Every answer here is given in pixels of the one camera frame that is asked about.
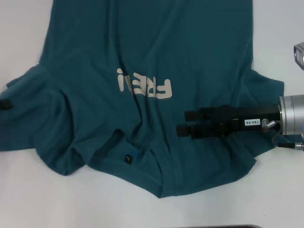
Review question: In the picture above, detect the teal t-shirt with cream print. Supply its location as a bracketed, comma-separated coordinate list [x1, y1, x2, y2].
[0, 0, 285, 200]

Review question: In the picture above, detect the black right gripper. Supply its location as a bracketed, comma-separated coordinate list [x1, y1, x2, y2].
[177, 104, 281, 140]

